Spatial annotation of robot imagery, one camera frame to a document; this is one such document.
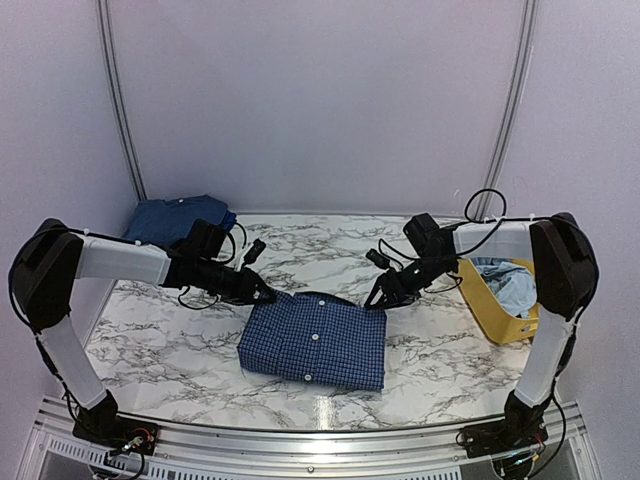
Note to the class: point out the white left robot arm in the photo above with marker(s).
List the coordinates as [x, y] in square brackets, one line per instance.
[44, 288]

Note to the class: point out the left aluminium wall post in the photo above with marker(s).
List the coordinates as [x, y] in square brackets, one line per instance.
[109, 54]

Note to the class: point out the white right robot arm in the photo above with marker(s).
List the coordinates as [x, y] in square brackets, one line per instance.
[566, 278]

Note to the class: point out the right aluminium wall post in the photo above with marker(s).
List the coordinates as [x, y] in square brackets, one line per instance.
[517, 84]

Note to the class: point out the aluminium wall post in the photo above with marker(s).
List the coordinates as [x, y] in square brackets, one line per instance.
[517, 84]
[109, 54]

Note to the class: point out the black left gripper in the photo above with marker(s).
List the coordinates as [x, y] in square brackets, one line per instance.
[243, 293]

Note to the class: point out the blue plaid button shirt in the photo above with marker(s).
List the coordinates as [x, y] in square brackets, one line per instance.
[316, 338]

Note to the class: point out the aluminium front rail frame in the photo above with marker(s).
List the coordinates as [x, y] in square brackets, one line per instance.
[192, 451]

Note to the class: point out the yellow plastic laundry basket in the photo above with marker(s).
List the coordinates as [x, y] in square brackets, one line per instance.
[497, 325]

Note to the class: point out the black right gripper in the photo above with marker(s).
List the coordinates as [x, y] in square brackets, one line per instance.
[390, 284]

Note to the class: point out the folded dark blue t-shirt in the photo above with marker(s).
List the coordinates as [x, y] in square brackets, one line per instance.
[163, 222]

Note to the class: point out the light blue crumpled garment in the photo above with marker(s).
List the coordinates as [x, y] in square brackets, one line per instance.
[512, 285]

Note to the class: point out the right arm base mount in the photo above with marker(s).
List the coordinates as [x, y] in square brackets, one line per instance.
[496, 437]

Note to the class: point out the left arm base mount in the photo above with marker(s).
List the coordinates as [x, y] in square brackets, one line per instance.
[128, 436]

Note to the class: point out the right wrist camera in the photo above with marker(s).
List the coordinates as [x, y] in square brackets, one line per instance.
[379, 259]

